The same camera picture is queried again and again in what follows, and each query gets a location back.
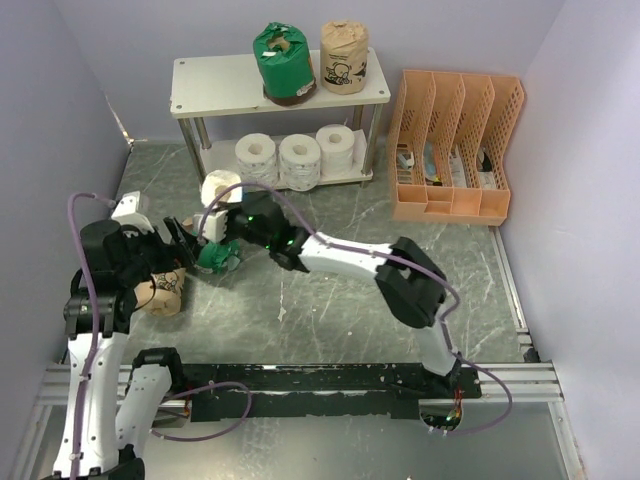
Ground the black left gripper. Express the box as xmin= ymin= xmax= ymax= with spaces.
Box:
xmin=118 ymin=214 xmax=199 ymax=285

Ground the green torn roll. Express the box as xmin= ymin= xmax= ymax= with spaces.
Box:
xmin=182 ymin=217 xmax=241 ymax=274

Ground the blue paper roll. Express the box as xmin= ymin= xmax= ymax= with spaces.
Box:
xmin=200 ymin=170 xmax=241 ymax=207

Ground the white floral roll front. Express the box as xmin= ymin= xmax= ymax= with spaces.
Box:
xmin=235 ymin=133 xmax=279 ymax=187

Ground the white unwrapped loose-end roll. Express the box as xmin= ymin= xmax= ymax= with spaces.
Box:
xmin=315 ymin=124 xmax=356 ymax=177

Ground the green paper roll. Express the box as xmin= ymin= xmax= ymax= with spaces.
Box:
xmin=253 ymin=22 xmax=316 ymax=107

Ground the brown cartoon paper roll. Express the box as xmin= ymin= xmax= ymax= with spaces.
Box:
xmin=320 ymin=21 xmax=369 ymax=95

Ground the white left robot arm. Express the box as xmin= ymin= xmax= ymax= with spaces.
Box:
xmin=52 ymin=217 xmax=201 ymax=479

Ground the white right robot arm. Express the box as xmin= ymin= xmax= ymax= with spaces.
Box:
xmin=199 ymin=183 xmax=461 ymax=398

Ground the grey two-tier shelf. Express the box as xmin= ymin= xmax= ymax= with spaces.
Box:
xmin=170 ymin=48 xmax=391 ymax=185

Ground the brown wrapped roll left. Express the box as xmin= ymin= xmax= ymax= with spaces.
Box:
xmin=134 ymin=268 xmax=186 ymax=317

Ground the orange plastic file organizer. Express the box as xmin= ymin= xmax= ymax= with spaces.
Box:
xmin=387 ymin=70 xmax=525 ymax=227

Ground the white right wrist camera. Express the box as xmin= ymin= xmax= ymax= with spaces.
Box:
xmin=192 ymin=209 xmax=228 ymax=244

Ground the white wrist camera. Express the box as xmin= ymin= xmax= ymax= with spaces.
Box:
xmin=192 ymin=209 xmax=228 ymax=244
xmin=110 ymin=191 xmax=154 ymax=234

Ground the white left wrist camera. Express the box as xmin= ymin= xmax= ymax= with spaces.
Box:
xmin=110 ymin=191 xmax=154 ymax=234

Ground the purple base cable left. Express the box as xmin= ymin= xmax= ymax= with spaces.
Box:
xmin=146 ymin=382 xmax=253 ymax=442

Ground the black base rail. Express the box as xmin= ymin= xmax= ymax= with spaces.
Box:
xmin=183 ymin=363 xmax=482 ymax=422

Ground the aluminium frame rail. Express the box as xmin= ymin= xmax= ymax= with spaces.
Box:
xmin=35 ymin=363 xmax=564 ymax=406

